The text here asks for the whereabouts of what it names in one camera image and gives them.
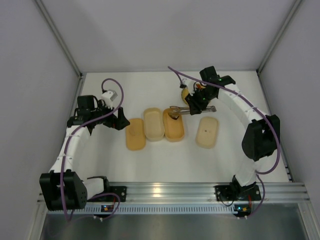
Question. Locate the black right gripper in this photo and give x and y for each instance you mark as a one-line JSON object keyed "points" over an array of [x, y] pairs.
{"points": [[195, 100]]}

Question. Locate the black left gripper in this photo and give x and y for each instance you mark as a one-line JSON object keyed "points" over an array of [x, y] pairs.
{"points": [[113, 119]]}

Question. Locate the metal serving tongs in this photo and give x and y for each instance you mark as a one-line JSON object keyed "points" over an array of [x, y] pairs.
{"points": [[186, 111]]}

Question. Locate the cucumber sushi roll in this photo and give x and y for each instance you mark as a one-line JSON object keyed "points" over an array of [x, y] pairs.
{"points": [[173, 116]]}

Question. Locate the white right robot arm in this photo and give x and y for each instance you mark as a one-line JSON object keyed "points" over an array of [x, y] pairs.
{"points": [[261, 141]]}

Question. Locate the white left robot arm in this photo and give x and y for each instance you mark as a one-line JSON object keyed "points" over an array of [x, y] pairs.
{"points": [[61, 187]]}

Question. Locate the orange lunch box lid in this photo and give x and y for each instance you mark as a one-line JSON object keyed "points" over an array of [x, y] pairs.
{"points": [[135, 137]]}

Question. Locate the beige lunch box lid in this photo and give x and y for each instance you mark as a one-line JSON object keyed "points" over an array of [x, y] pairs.
{"points": [[207, 132]]}

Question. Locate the orange lunch box container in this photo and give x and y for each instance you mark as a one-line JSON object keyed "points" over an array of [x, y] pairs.
{"points": [[174, 130]]}

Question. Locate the beige lunch box container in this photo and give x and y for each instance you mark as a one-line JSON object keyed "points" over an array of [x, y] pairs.
{"points": [[153, 124]]}

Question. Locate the round woven bamboo tray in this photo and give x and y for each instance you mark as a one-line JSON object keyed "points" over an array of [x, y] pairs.
{"points": [[185, 91]]}

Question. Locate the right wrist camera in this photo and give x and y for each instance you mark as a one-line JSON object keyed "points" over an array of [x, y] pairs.
{"points": [[186, 83]]}

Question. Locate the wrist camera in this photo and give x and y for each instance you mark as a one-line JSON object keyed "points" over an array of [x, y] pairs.
{"points": [[186, 83], [108, 97]]}

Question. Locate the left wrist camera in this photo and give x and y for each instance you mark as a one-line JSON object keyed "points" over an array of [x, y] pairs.
{"points": [[108, 97]]}

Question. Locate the left aluminium frame post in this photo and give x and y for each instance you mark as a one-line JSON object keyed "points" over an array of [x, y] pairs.
{"points": [[57, 36]]}

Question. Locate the aluminium frame post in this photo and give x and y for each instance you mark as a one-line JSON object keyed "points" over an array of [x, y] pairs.
{"points": [[57, 36], [284, 26]]}

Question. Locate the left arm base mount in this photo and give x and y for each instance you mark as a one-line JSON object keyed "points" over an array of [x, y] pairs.
{"points": [[115, 193]]}

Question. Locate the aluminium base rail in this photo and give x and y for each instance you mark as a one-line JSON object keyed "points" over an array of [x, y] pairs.
{"points": [[205, 193]]}

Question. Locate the slotted cable duct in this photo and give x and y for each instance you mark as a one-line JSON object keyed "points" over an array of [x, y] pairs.
{"points": [[152, 209]]}

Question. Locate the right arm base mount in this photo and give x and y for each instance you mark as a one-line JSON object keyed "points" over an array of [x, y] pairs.
{"points": [[232, 192]]}

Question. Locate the right aluminium frame post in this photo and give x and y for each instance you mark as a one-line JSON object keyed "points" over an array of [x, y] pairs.
{"points": [[284, 26]]}

